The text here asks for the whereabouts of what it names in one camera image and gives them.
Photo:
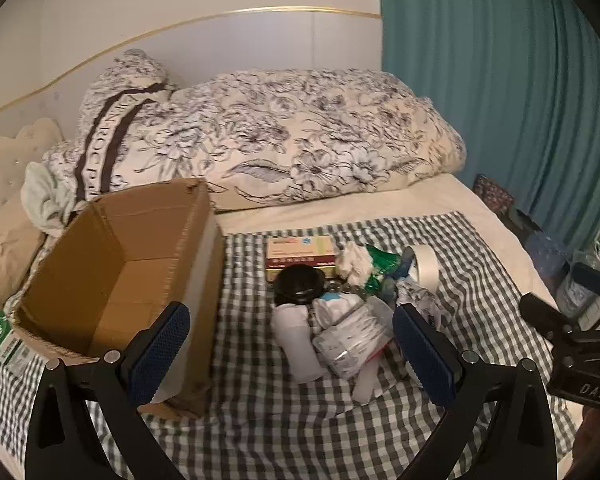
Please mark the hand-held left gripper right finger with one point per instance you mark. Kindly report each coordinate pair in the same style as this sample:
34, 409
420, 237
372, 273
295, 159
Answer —
425, 355

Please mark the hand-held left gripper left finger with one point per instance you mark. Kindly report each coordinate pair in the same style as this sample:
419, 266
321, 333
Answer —
160, 355

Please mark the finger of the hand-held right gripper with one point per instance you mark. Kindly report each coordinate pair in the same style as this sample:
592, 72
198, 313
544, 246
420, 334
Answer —
597, 282
545, 315

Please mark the printed plastic wrapper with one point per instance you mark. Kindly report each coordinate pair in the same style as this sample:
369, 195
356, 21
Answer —
422, 305

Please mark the long white tube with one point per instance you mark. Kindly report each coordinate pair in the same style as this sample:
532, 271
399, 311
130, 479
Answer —
366, 387

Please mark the clear plastic bag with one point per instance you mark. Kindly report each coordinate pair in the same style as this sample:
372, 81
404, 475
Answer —
352, 345

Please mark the white tape roll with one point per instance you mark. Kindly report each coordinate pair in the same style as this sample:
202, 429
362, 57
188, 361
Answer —
427, 267

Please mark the green packet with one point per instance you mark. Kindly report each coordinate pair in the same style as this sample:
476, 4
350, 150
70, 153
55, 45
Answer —
385, 262

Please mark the white tissue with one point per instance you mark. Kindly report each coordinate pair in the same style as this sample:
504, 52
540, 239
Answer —
355, 262

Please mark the brown cardboard box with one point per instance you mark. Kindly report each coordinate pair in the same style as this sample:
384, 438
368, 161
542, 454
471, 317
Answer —
130, 240

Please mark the white plastic bottle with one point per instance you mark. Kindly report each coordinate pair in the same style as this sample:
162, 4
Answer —
297, 345

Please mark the black round container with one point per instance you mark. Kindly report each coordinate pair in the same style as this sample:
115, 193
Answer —
297, 282

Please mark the pack of water bottles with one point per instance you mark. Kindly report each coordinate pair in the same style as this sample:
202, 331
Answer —
547, 255

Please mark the patterned storage bag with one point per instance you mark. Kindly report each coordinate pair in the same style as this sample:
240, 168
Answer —
492, 192

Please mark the green checkered cloth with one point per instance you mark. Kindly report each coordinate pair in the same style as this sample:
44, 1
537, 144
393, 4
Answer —
300, 435

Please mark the red and yellow medicine box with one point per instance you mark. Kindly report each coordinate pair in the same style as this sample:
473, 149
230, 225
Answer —
300, 252

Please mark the light green cloth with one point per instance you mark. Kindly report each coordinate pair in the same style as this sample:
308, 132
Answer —
45, 200

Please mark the teal curtain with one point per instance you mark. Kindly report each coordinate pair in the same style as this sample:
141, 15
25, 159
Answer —
505, 85

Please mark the beige cushion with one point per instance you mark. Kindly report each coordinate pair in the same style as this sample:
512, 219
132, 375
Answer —
5, 185

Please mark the floral duvet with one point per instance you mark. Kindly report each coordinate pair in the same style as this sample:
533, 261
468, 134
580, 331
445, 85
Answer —
305, 130

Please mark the floral pillow with brown stripe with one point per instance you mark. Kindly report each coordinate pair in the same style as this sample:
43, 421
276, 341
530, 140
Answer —
125, 75

